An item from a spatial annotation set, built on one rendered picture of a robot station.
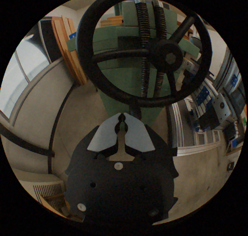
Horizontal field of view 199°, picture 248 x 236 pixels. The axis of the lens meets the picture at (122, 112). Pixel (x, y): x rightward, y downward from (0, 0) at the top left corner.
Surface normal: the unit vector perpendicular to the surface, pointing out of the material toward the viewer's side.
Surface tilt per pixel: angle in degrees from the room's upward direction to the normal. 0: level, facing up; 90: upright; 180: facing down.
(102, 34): 90
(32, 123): 90
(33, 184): 90
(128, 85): 90
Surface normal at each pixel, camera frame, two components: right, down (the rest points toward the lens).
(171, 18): 0.00, 0.84
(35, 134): 1.00, -0.07
